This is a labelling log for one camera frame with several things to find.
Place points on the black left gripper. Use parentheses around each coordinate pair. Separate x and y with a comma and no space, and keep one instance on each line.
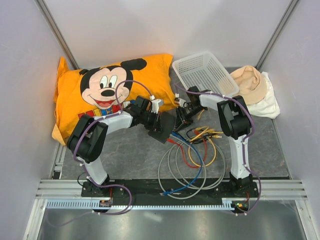
(156,125)

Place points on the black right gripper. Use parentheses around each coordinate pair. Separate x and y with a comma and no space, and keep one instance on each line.
(182,121)

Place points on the black network switch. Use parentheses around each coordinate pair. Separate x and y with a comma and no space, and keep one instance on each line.
(167,121)

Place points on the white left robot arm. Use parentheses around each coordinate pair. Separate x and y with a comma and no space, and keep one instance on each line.
(88,137)

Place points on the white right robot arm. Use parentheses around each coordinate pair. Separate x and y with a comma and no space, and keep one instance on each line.
(236,123)

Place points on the white plastic mesh basket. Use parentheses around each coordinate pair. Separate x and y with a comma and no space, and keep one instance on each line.
(204,71)

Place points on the orange Mickey Mouse pillow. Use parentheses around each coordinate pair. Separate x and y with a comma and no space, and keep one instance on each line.
(106,89)

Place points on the peach folded cloth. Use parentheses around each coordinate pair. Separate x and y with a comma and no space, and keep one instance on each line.
(252,86)

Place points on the white crumpled cloth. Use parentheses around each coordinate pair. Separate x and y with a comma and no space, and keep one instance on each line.
(268,107)

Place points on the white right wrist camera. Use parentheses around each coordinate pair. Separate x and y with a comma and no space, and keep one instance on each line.
(178,100)

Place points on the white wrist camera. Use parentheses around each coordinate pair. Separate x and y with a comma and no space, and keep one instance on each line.
(155,105)
(178,100)

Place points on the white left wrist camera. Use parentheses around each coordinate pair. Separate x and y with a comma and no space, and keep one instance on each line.
(155,105)

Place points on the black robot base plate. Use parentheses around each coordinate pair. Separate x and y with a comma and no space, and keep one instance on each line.
(147,192)

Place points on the aluminium slotted rail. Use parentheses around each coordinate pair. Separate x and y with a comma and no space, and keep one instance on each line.
(66,194)

